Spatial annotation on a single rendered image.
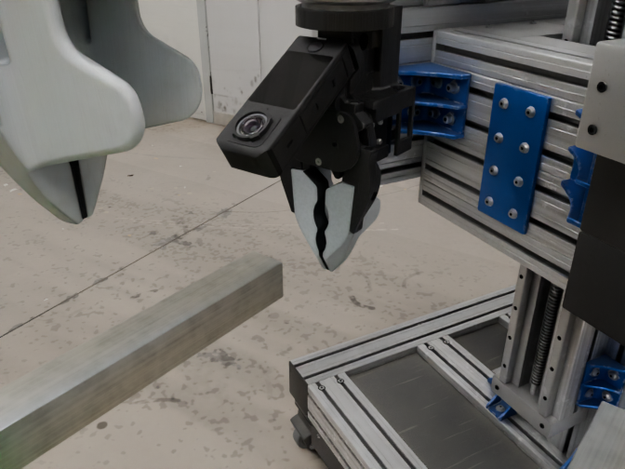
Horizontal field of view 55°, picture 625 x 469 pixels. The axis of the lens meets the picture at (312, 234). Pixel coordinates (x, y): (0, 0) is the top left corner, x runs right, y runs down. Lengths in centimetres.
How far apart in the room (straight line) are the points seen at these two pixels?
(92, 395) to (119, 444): 119
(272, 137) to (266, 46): 302
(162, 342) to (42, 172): 18
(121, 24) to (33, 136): 5
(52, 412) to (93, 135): 19
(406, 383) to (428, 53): 71
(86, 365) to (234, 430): 117
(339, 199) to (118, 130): 30
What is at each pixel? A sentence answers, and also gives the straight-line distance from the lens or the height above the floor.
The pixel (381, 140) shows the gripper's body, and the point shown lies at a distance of 48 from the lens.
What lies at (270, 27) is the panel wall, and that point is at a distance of 336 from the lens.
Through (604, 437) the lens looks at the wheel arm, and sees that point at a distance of 34.
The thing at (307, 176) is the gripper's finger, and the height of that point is 90.
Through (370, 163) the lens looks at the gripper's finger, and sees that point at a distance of 44.
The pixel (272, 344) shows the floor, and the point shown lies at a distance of 176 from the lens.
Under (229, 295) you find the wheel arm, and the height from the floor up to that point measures 86.
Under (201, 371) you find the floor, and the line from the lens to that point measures 169.
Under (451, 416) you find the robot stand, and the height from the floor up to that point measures 21.
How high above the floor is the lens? 108
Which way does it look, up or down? 27 degrees down
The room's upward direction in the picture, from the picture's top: straight up
